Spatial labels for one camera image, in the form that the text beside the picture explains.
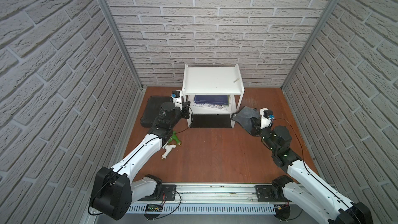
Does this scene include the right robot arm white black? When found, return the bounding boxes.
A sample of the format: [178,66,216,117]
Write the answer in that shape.
[250,117,373,224]

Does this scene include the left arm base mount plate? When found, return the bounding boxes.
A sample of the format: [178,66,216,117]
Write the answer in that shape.
[140,184,176,202]

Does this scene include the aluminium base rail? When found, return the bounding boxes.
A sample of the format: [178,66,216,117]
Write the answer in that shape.
[125,183,295,220]

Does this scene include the small green circuit board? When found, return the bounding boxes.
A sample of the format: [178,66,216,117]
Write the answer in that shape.
[145,204,163,213]

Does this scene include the aluminium corner post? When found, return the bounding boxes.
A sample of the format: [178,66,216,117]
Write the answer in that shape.
[281,0,340,91]
[97,0,144,90]

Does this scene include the aluminium corner post left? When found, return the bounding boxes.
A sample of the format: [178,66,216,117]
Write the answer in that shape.
[97,0,144,90]

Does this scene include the green and white spray nozzle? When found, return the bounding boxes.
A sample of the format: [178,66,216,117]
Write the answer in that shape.
[162,131,181,160]

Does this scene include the aluminium corner post right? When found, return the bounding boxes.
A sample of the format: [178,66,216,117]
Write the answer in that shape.
[281,0,340,91]

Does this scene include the grey and pink cloth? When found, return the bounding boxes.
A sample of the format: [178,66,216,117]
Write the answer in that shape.
[231,106,261,135]

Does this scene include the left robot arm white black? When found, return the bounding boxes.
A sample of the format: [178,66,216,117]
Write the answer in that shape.
[89,101,190,220]

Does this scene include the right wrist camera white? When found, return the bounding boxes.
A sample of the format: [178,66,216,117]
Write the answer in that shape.
[260,108,275,129]

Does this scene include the white small bookshelf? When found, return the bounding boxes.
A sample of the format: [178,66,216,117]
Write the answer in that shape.
[182,64,245,128]

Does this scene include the black plastic tool case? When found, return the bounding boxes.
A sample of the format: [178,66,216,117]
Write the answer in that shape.
[140,96,171,128]

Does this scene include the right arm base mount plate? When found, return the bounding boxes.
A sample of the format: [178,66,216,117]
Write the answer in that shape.
[255,185,287,202]

